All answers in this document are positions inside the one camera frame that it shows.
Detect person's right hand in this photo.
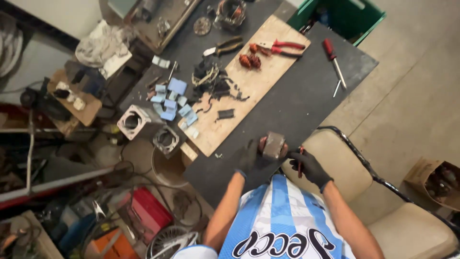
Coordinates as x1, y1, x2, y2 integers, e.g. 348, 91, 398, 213
287, 148, 334, 191

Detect person's left hand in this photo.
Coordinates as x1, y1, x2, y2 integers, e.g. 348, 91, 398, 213
235, 136, 289, 179

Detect red-handled tool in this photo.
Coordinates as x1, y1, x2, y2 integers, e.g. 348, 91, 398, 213
297, 146, 305, 179

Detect grey motor stator core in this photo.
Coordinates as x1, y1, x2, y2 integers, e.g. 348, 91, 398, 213
260, 131, 287, 160

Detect blue white striped jersey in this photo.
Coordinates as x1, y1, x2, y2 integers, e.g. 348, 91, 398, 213
172, 174, 357, 259

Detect black insulation scrap piece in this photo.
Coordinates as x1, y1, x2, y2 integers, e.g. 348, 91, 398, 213
216, 109, 236, 121

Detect plywood work board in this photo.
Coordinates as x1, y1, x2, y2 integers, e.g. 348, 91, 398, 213
178, 15, 312, 157

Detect beige cushioned chair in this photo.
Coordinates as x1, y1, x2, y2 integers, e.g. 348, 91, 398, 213
281, 126, 460, 259

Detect pile of black insulation scraps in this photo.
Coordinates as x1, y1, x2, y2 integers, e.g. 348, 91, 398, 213
191, 58, 251, 114

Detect white plastic bucket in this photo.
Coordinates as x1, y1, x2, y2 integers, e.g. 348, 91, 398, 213
151, 146, 190, 188

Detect square motor end cover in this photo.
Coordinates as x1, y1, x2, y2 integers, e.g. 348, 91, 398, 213
152, 125, 180, 156

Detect pile of blue insulation papers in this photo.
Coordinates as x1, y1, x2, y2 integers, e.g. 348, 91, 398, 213
150, 77, 200, 139

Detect cardboard box of parts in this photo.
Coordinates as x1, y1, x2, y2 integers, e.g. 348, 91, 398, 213
403, 157, 460, 212

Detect white fan guard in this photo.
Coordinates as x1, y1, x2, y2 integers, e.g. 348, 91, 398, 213
146, 225, 199, 259

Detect square grey motor housing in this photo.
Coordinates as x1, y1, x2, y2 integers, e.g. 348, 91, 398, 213
117, 104, 167, 141

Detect red metal toolbox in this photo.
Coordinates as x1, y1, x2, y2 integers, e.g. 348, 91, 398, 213
122, 186, 174, 245

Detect green plastic crate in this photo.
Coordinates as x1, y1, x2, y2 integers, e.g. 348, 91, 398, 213
287, 0, 387, 47

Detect motor stator with windings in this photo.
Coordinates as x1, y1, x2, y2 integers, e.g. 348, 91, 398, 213
214, 0, 247, 31

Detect round metal disc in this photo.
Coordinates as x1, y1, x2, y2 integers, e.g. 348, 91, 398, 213
193, 17, 212, 36

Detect white paper pieces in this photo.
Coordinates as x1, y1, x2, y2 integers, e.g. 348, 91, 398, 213
152, 55, 171, 69

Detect wooden tray with parts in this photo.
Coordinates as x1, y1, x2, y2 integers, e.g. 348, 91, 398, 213
124, 0, 202, 54

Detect crumpled white cloth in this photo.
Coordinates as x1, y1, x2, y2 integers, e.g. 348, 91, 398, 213
75, 20, 134, 80

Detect wooden board with sockets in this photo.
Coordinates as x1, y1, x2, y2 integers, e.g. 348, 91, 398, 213
47, 69, 103, 127

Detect red-handled cutting pliers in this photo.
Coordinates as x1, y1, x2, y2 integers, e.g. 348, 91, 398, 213
256, 39, 306, 59

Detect red-handled screwdriver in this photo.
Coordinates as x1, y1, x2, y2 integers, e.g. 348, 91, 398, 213
322, 38, 348, 90

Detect black yellow-handled pliers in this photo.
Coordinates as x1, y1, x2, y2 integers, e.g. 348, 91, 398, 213
203, 36, 244, 57

